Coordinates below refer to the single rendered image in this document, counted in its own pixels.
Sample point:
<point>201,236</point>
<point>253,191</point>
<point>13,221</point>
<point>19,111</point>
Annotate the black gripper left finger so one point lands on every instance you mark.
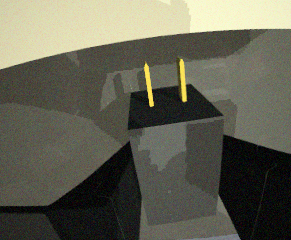
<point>105,206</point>

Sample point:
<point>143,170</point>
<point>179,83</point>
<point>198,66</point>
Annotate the two-prong plug with yellow prongs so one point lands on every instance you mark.
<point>176,138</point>

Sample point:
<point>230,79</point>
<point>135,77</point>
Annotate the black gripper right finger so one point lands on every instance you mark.
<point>255,187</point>

